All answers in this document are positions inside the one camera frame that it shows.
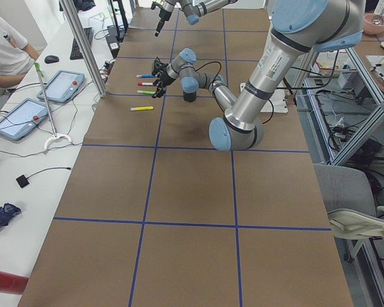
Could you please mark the grey fabric chair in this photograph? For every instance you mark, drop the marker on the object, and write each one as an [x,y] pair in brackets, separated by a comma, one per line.
[345,188]

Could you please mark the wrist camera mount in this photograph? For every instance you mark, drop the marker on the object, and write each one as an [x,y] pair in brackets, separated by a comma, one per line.
[157,67]
[157,4]

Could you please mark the person in white shirt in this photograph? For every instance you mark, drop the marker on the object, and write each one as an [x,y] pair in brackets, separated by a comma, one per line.
[17,56]

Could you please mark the green highlighter pen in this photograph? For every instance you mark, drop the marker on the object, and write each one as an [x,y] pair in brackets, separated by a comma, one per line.
[146,92]

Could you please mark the yellow highlighter pen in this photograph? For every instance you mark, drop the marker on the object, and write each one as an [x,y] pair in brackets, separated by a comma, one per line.
[143,108]

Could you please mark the metal reacher grabber stick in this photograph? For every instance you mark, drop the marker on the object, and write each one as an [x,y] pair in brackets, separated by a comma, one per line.
[55,134]

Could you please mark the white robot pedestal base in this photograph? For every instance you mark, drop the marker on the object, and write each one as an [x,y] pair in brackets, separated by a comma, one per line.
[277,102]

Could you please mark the blue highlighter pen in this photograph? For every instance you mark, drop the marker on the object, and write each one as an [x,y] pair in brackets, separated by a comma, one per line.
[142,76]

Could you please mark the small black square device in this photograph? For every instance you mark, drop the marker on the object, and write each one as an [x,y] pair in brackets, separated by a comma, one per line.
[22,181]

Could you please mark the aluminium frame post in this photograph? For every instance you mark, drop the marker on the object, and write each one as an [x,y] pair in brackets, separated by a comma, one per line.
[78,32]

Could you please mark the black computer mouse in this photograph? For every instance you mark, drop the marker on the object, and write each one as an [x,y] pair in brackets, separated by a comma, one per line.
[51,59]

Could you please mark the near teach pendant tablet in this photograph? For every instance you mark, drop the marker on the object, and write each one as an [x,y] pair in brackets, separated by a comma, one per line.
[20,121]

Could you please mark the red cylinder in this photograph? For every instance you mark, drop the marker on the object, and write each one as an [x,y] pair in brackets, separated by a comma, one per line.
[12,284]

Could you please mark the red capped white marker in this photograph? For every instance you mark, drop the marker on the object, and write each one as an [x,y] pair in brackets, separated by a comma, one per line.
[145,84]

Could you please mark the teach pendant tablet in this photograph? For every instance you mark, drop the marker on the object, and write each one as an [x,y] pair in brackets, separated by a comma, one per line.
[20,121]
[63,85]

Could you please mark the pink bowl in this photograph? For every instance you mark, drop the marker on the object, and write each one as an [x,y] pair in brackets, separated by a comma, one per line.
[373,24]

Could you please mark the white office chair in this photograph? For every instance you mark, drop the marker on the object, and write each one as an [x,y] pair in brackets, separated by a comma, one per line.
[353,225]

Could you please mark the far teach pendant tablet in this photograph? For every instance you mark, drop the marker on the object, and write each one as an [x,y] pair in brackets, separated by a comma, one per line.
[63,85]

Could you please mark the black mesh pen cup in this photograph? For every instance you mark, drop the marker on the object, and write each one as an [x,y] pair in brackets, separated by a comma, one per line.
[189,97]

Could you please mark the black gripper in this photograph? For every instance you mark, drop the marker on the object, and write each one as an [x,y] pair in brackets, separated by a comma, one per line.
[164,76]
[162,13]

